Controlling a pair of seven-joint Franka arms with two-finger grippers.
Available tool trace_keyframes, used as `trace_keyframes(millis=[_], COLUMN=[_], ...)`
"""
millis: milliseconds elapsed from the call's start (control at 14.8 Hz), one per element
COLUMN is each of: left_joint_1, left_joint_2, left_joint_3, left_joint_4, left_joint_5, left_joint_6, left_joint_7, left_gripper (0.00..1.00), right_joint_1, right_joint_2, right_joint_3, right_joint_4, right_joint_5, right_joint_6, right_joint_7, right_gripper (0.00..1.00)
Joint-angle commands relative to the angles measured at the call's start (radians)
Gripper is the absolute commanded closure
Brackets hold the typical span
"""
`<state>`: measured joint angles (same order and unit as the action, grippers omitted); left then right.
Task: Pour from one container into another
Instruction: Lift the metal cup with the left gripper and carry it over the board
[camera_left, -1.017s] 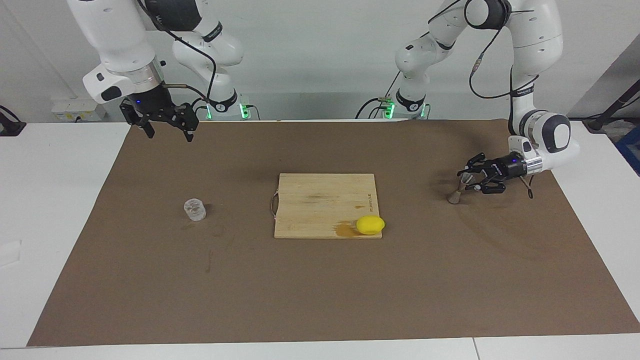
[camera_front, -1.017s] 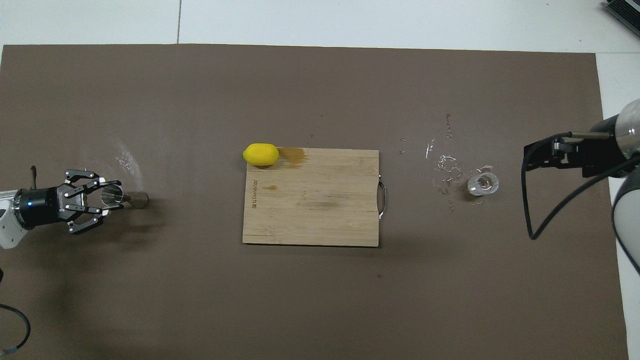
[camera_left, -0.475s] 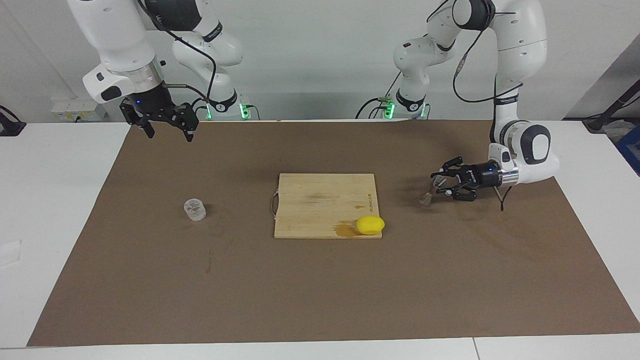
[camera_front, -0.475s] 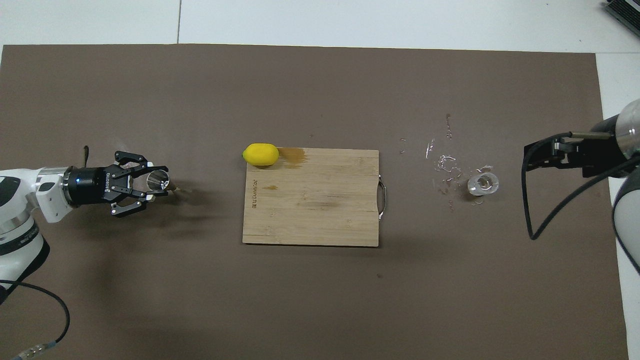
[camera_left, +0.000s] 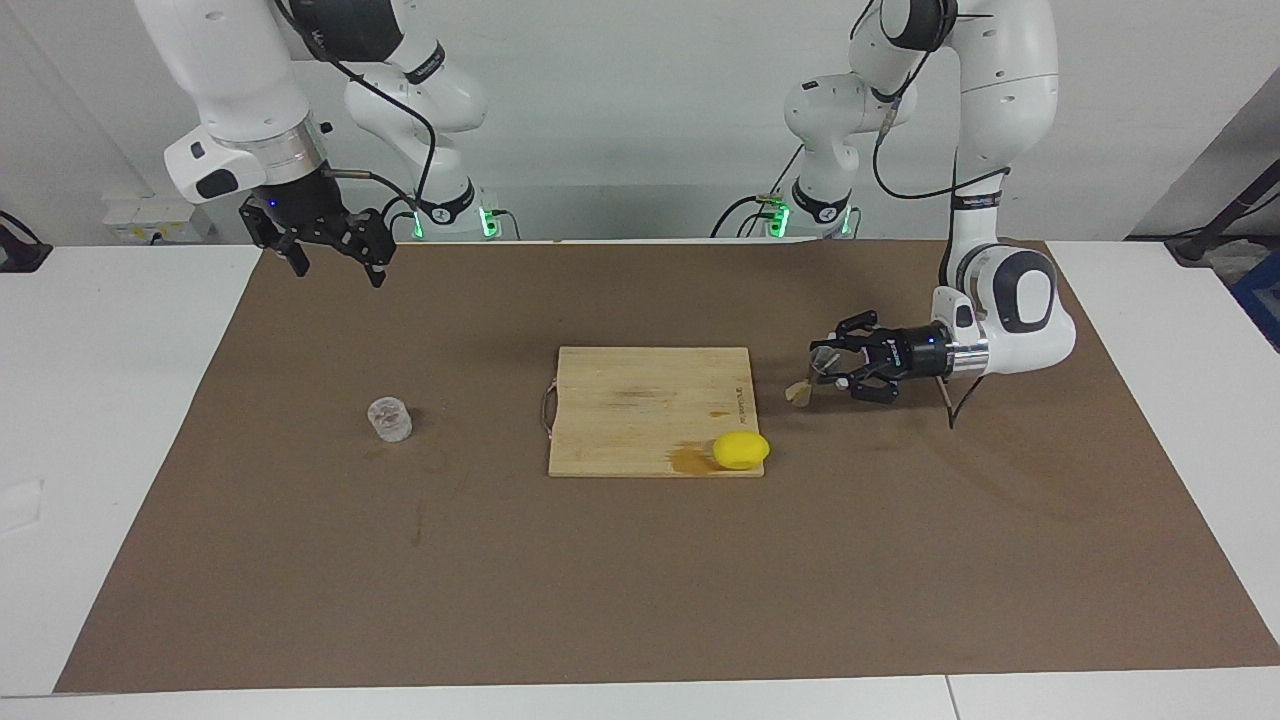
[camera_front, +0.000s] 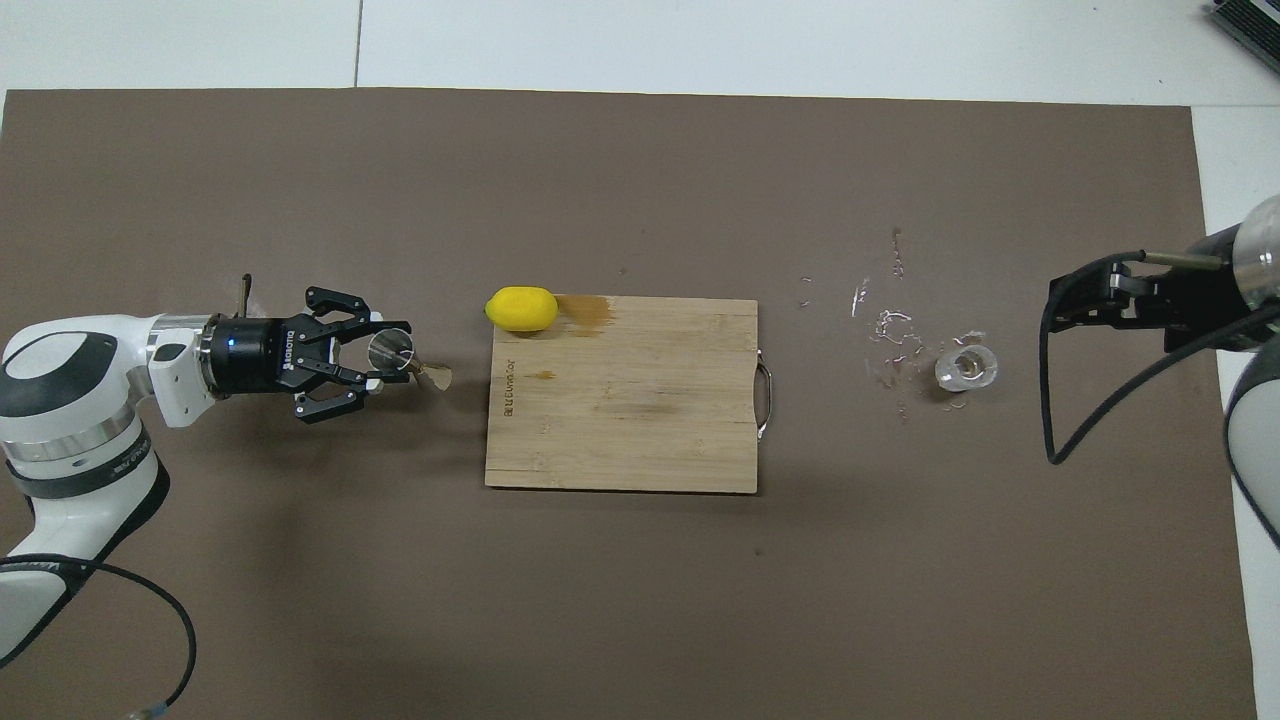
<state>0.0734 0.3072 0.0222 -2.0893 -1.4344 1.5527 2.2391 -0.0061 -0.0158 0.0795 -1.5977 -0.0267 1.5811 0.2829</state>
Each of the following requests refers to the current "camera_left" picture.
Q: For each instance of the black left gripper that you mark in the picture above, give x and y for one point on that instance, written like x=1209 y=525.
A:
x=915 y=352

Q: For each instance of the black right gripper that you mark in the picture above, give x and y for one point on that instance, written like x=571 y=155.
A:
x=300 y=205

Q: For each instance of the metal jigger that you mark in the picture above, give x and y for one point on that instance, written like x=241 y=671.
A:
x=800 y=393

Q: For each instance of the clear glass cup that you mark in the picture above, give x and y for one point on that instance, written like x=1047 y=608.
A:
x=389 y=420

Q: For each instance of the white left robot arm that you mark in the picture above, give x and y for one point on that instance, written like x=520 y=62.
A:
x=1000 y=90

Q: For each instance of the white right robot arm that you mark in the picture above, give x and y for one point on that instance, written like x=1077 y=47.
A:
x=230 y=60

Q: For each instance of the yellow lemon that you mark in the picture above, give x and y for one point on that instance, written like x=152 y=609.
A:
x=740 y=451

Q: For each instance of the wooden cutting board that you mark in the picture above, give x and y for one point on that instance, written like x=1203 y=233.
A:
x=640 y=410

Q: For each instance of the black clamp base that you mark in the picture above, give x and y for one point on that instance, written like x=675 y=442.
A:
x=20 y=255

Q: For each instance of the brown table mat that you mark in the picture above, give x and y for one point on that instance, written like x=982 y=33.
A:
x=640 y=580

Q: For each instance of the black stand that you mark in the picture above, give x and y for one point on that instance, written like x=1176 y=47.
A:
x=1195 y=245

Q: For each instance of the white wall socket box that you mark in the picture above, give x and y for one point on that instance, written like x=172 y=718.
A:
x=150 y=215

